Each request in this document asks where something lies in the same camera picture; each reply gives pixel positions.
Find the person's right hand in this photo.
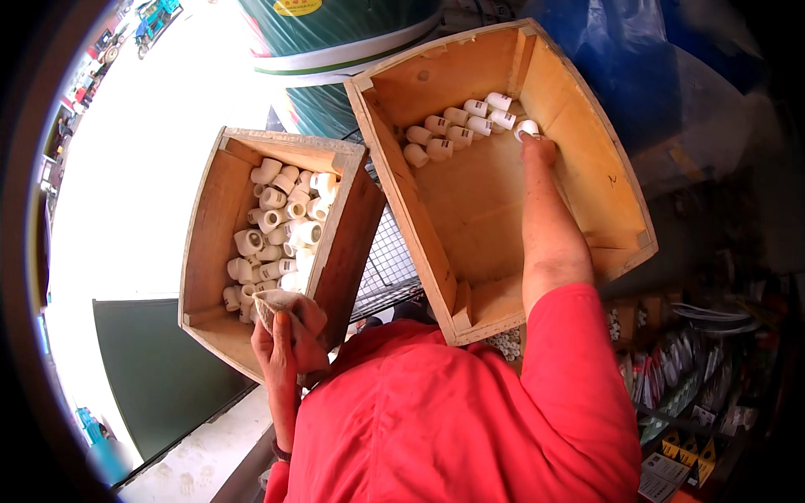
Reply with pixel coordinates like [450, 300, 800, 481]
[519, 131, 558, 168]

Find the person's left hand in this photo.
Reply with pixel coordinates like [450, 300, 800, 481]
[251, 310, 303, 387]

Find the beige cloth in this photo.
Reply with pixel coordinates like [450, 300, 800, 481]
[252, 288, 332, 388]

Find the row of white pipe fittings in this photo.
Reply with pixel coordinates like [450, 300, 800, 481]
[402, 92, 518, 169]

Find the large wooden crate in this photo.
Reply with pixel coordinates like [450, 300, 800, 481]
[343, 18, 660, 347]

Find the blue plastic bag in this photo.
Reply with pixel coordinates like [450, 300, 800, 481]
[521, 0, 765, 161]

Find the heap of small white fittings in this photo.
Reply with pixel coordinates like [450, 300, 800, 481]
[483, 326, 524, 363]

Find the pile of white pipe fittings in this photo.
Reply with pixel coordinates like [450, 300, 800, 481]
[221, 157, 341, 325]

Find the shelf of packaged goods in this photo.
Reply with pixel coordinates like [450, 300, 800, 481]
[602, 277, 790, 503]

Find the person's body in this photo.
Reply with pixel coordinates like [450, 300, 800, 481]
[263, 282, 643, 503]

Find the small wooden crate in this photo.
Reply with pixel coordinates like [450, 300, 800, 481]
[177, 126, 388, 386]

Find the blue vehicle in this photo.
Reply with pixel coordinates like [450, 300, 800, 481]
[134, 0, 184, 61]

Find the dark green board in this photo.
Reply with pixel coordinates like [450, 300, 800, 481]
[92, 297, 257, 464]

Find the metal wire rack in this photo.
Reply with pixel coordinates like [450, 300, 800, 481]
[341, 129, 430, 325]

